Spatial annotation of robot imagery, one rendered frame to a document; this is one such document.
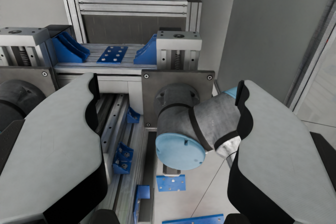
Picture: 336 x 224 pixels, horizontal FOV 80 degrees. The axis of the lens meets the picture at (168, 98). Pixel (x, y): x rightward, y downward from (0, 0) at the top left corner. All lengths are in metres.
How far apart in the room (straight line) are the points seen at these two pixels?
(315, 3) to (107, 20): 1.11
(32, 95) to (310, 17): 0.90
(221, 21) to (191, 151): 1.32
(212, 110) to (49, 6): 1.55
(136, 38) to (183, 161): 1.09
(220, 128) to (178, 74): 0.24
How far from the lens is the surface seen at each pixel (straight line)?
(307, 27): 0.83
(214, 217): 3.56
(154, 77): 0.62
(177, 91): 0.59
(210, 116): 0.46
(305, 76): 0.79
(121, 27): 1.45
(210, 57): 1.74
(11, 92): 0.73
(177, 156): 0.49
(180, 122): 0.48
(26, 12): 1.91
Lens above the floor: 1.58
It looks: 57 degrees down
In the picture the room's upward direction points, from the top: 180 degrees counter-clockwise
